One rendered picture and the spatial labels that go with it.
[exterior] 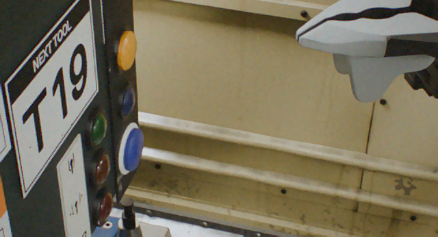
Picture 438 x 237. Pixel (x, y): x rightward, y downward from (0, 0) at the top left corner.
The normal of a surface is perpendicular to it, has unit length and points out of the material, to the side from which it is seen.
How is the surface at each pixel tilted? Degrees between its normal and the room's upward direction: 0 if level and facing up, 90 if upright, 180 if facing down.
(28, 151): 90
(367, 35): 43
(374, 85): 90
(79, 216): 90
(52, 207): 90
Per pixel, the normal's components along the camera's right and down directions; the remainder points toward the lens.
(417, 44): -0.14, 0.59
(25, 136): 0.96, 0.18
